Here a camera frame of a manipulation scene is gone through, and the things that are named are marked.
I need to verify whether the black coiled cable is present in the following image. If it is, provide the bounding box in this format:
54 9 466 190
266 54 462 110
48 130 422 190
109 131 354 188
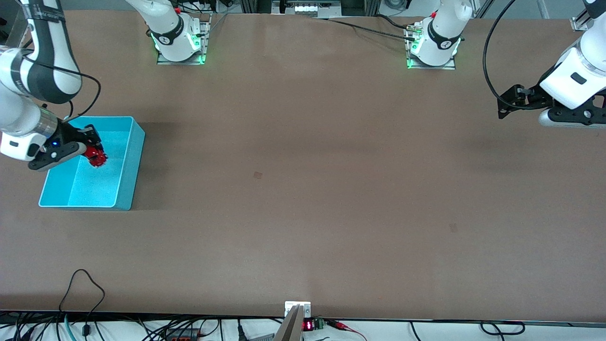
480 321 526 336

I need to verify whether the red and black clip lead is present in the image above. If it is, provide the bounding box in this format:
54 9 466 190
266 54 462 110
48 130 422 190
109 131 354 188
326 319 368 341

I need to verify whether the grey equipment with light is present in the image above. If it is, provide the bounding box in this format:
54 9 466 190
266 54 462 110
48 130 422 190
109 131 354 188
272 0 342 18

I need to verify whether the black cable to arm base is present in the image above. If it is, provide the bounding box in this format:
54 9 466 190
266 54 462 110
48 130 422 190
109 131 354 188
312 16 418 41

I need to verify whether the black orange power strip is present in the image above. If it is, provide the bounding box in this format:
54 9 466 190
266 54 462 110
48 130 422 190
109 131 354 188
163 328 202 340

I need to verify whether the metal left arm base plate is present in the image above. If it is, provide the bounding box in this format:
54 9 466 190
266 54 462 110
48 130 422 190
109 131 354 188
406 21 457 71

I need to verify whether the blue plastic box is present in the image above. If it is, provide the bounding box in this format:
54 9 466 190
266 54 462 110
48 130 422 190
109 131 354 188
38 116 146 211

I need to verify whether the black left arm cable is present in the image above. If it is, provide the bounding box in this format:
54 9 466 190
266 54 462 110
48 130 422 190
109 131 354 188
482 0 552 110

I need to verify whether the thin black looped cable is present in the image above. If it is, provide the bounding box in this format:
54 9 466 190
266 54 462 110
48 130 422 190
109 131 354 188
59 269 106 338

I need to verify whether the red beetle toy car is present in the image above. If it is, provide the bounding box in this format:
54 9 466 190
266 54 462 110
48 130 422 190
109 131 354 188
84 145 108 168

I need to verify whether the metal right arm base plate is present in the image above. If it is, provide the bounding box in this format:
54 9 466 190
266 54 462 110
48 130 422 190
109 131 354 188
156 13 212 66

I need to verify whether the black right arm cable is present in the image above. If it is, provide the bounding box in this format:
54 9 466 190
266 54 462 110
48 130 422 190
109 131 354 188
19 47 102 125

